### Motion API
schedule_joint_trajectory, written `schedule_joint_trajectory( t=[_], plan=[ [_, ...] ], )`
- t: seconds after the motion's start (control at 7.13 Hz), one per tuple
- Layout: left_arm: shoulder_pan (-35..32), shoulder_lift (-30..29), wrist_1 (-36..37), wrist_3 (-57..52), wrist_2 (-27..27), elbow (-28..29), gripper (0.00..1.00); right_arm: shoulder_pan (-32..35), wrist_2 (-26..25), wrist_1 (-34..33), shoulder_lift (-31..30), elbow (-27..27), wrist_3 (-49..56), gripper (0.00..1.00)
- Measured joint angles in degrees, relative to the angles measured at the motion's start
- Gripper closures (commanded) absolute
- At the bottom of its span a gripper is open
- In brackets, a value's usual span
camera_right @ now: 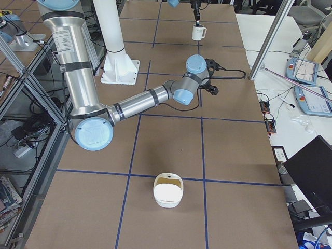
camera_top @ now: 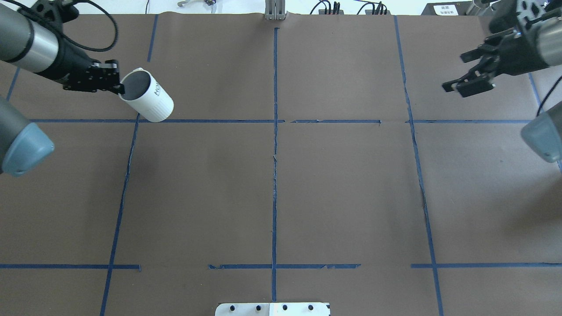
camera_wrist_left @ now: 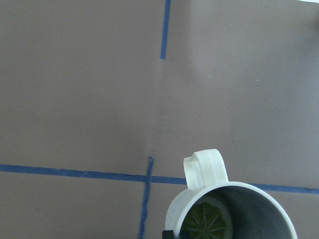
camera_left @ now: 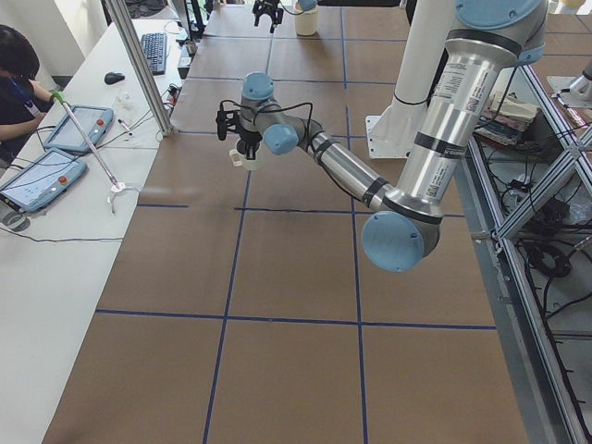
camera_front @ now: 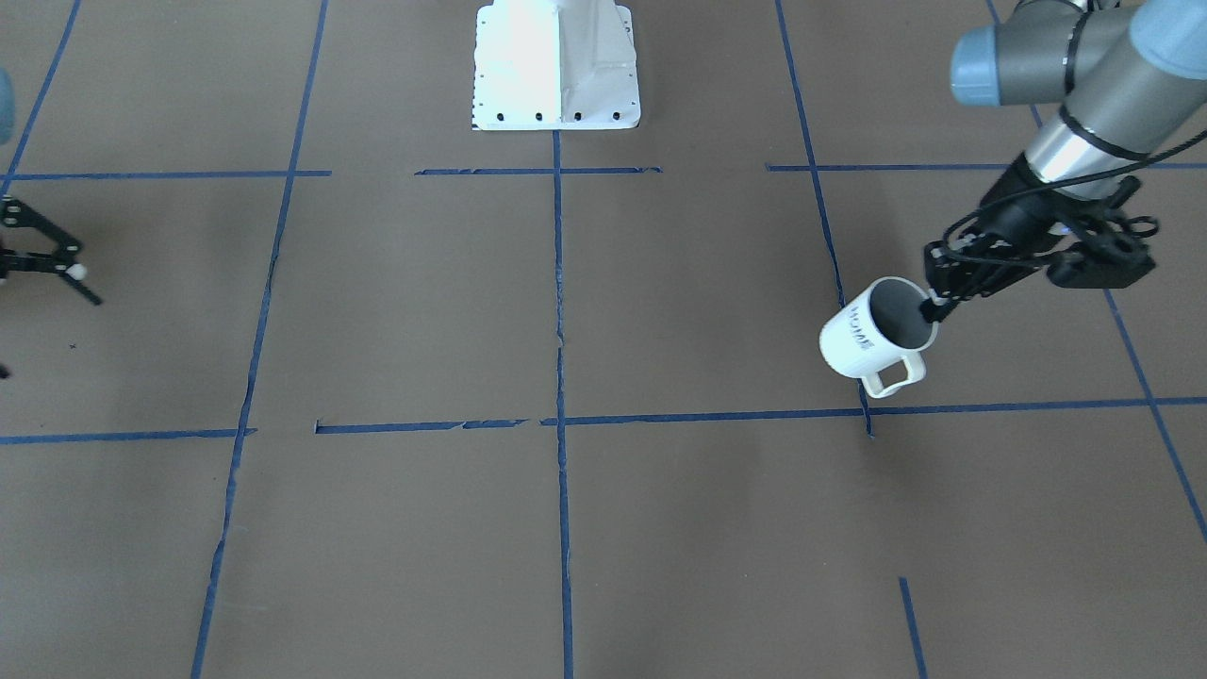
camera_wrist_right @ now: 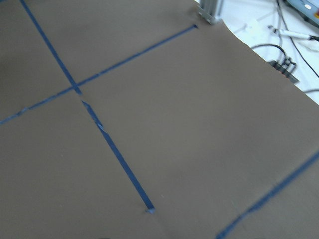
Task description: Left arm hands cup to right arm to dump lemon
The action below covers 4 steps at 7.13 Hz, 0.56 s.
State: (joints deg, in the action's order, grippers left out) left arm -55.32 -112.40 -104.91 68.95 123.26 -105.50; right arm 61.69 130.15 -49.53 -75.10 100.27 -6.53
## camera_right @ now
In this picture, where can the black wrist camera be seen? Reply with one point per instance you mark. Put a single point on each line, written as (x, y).
(212, 66)

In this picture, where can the lower teach pendant tablet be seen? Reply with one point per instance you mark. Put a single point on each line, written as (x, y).
(311, 104)

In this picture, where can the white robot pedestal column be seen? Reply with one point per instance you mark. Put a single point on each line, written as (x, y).
(118, 68)

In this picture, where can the upper teach pendant tablet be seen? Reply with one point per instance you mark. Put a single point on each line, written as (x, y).
(302, 71)

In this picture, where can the black laptop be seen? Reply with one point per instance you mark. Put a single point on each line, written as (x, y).
(310, 169)

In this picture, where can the teach pendant tablet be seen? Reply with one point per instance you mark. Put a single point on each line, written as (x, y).
(311, 104)
(302, 71)

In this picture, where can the white label card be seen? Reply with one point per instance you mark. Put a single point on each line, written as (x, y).
(279, 154)

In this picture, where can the white power strip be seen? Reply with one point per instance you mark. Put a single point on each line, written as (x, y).
(22, 150)

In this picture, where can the aluminium frame post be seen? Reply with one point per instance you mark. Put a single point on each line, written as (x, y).
(277, 22)

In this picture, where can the lower orange circuit board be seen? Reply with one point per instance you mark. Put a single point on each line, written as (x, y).
(270, 126)

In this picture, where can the orange circuit board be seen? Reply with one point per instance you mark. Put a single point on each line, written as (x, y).
(270, 126)
(265, 106)

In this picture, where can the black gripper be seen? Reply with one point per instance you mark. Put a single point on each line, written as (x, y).
(195, 11)
(206, 84)

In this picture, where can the white ceramic mug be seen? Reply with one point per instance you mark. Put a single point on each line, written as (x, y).
(198, 32)

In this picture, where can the stack of magazines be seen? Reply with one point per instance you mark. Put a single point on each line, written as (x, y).
(11, 202)

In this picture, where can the purple thin rod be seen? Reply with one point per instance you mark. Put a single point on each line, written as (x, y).
(297, 84)

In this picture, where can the upper orange circuit board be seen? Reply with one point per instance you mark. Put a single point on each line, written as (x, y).
(265, 106)

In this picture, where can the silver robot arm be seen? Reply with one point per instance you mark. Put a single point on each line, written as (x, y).
(94, 121)
(174, 3)

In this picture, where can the cream white plastic bin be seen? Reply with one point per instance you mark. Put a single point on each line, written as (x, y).
(168, 190)

